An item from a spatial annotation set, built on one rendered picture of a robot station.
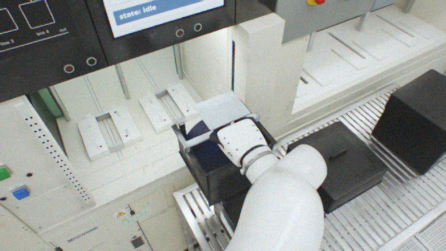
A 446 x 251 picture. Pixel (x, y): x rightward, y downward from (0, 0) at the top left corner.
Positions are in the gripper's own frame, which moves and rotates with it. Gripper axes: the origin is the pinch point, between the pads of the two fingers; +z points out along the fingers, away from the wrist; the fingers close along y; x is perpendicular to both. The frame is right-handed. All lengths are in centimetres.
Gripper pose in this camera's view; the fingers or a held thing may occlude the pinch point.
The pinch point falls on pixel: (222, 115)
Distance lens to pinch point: 83.9
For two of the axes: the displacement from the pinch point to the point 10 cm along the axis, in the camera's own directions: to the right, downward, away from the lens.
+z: -4.9, -6.7, 5.6
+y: 8.7, -3.8, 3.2
